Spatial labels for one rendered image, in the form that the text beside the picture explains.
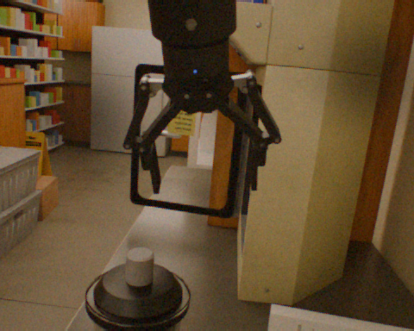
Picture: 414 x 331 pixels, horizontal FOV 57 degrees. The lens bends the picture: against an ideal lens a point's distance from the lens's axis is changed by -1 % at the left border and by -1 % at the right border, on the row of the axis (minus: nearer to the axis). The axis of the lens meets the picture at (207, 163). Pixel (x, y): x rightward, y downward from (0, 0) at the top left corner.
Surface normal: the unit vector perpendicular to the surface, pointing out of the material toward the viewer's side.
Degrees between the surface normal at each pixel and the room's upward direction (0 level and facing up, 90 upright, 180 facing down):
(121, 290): 0
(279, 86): 90
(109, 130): 90
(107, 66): 90
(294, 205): 90
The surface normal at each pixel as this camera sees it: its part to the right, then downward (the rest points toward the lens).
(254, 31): -0.07, 0.24
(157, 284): 0.09, -0.97
